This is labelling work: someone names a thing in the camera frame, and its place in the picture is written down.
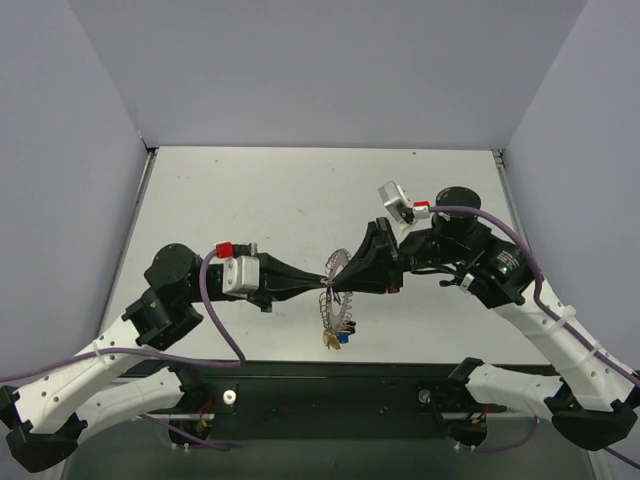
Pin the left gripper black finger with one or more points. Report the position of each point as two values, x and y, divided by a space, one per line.
277 273
274 294

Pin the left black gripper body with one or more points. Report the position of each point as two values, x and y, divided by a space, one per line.
265 281

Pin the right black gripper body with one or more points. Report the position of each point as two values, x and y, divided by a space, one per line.
388 255

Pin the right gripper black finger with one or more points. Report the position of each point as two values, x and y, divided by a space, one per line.
363 275
374 245

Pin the metal band with key rings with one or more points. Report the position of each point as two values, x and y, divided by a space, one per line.
335 307

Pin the black key tag with key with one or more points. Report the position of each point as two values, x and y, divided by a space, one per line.
352 327

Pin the yellow key tag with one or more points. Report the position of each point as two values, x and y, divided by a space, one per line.
330 341

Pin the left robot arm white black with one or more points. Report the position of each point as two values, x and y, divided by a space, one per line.
127 371

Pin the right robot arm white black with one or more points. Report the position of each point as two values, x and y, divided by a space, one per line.
469 250

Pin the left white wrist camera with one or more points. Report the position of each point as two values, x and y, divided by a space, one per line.
240 268

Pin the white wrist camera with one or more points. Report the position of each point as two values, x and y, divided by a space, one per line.
240 268
405 213

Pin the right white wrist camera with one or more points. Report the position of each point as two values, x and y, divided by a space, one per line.
405 213

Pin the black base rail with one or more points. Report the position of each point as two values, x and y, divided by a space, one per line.
265 400

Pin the aluminium table frame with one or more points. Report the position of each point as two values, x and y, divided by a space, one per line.
553 329

